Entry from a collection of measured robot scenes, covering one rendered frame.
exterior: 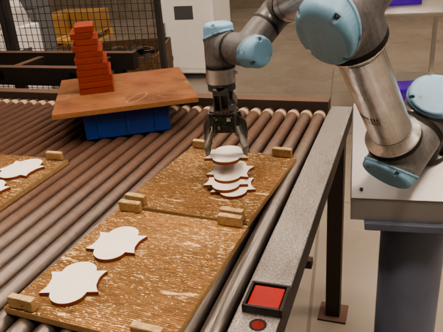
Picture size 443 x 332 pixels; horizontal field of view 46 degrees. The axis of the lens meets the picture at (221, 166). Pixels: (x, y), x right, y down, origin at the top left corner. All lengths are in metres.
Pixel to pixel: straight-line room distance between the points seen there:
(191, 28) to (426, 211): 5.09
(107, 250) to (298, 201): 0.50
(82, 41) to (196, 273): 1.16
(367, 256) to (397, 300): 1.26
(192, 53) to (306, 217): 5.09
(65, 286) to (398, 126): 0.72
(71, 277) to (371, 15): 0.74
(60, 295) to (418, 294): 0.94
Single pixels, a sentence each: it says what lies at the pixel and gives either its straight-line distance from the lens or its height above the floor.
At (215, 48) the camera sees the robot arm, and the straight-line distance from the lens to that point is 1.27.
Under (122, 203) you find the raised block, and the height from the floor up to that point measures 0.96.
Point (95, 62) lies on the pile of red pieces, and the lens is 2.02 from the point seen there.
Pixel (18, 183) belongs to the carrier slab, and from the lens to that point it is 1.62.
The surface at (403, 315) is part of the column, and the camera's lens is 1.60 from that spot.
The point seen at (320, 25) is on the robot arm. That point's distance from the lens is 0.86.
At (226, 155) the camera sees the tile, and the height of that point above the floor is 1.01.
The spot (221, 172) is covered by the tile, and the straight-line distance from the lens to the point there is 1.42.
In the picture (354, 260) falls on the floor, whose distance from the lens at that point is 2.78.
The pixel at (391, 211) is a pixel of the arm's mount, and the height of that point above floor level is 0.90.
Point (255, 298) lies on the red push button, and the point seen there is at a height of 0.93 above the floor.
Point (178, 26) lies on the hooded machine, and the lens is 6.26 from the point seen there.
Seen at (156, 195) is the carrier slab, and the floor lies 0.94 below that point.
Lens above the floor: 1.55
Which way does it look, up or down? 24 degrees down
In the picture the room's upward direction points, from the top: 4 degrees counter-clockwise
